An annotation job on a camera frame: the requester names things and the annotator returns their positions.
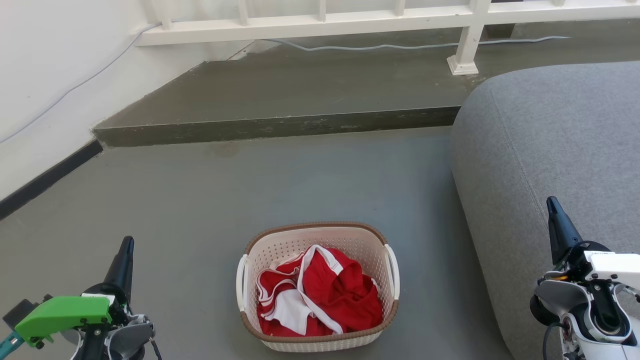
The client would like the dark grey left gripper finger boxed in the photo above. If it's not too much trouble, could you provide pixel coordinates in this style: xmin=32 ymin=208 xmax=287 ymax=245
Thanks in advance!
xmin=102 ymin=236 xmax=135 ymax=300

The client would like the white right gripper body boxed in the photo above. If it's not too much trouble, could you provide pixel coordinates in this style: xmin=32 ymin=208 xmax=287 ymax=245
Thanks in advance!
xmin=542 ymin=240 xmax=640 ymax=293

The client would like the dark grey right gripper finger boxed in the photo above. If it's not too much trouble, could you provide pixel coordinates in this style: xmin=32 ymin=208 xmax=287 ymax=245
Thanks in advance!
xmin=546 ymin=196 xmax=584 ymax=266

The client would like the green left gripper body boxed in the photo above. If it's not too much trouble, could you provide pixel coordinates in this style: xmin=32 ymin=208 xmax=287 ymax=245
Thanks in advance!
xmin=0 ymin=282 xmax=132 ymax=357

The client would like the cream laundry basket brown rim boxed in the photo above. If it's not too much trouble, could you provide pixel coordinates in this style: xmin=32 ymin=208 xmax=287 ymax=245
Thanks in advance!
xmin=236 ymin=221 xmax=401 ymax=353

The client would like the red and white garment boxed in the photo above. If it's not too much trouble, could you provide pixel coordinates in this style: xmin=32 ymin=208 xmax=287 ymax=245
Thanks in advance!
xmin=256 ymin=244 xmax=384 ymax=337

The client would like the grey fabric sofa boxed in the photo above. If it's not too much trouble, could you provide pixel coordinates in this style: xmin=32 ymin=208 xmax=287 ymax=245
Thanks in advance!
xmin=451 ymin=61 xmax=640 ymax=360

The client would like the black baseboard strip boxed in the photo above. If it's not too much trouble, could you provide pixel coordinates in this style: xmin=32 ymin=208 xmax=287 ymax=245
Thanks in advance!
xmin=0 ymin=139 xmax=104 ymax=221

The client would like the white wooden railing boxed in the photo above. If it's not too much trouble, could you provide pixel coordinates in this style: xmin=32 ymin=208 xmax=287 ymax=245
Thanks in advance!
xmin=134 ymin=0 xmax=640 ymax=76

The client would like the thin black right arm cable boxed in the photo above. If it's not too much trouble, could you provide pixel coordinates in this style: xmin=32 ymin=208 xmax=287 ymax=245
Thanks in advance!
xmin=542 ymin=322 xmax=567 ymax=360

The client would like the thin grey wall cable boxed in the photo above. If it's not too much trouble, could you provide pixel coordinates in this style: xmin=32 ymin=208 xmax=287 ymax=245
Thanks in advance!
xmin=0 ymin=22 xmax=162 ymax=144

